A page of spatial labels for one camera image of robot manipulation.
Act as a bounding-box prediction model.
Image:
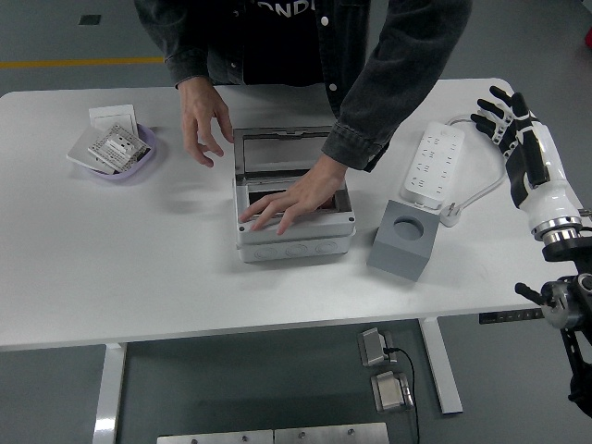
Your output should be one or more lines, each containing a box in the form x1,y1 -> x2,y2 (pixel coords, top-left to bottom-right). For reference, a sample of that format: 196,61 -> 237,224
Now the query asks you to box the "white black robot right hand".
470,85 -> 583,232

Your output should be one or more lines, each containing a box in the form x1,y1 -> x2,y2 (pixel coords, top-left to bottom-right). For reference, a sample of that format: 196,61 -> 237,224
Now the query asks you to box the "person's left hand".
239,153 -> 350,237

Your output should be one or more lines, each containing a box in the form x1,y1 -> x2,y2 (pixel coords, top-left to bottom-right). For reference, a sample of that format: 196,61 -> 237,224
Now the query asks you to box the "person's right hand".
178,76 -> 235,168

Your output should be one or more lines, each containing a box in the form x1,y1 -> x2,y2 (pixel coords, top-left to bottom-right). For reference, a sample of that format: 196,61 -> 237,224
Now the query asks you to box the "transparent grey box lid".
233,127 -> 337,180

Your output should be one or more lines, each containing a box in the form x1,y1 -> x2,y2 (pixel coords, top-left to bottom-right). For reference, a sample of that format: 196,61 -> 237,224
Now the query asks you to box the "grey plastic junction box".
233,173 -> 357,264

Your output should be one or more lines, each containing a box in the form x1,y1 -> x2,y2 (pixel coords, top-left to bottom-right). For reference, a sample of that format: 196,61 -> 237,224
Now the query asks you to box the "grey cube with round hole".
367,199 -> 439,282

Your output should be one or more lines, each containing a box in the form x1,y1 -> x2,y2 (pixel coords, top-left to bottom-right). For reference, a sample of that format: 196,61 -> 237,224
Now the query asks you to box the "white socket panel with print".
87,123 -> 153,173

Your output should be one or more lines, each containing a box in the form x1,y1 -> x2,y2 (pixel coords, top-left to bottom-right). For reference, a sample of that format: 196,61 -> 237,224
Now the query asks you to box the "white power strip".
400,120 -> 466,212

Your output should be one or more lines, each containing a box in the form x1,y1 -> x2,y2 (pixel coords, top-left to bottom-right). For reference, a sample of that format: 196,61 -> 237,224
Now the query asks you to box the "white flat cover plate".
66,129 -> 117,176

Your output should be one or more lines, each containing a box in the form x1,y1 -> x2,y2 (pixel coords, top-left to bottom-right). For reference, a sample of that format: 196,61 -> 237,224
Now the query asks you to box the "black table control panel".
479,308 -> 545,325

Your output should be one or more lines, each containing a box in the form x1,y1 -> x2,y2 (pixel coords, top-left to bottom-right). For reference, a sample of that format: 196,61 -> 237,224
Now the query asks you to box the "silver foot pedal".
370,370 -> 413,413
356,327 -> 394,367

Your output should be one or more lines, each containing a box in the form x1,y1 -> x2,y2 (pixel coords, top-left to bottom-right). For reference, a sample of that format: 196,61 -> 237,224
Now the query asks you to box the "white table leg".
418,316 -> 463,415
91,342 -> 129,444

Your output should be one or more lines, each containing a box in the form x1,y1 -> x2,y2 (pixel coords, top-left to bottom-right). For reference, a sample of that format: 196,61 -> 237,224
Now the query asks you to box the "plain white switch plate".
88,105 -> 140,135

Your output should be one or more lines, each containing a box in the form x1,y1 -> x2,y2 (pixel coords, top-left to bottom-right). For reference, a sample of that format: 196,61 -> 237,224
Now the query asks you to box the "white power cord with plug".
438,115 -> 506,228

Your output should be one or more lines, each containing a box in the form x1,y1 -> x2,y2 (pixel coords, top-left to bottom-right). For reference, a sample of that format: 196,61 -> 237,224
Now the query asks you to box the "black pedal cable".
386,346 -> 421,444

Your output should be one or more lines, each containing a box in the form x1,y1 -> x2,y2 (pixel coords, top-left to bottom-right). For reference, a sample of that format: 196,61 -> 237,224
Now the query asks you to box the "grey metal base plate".
156,429 -> 274,444
274,422 -> 389,444

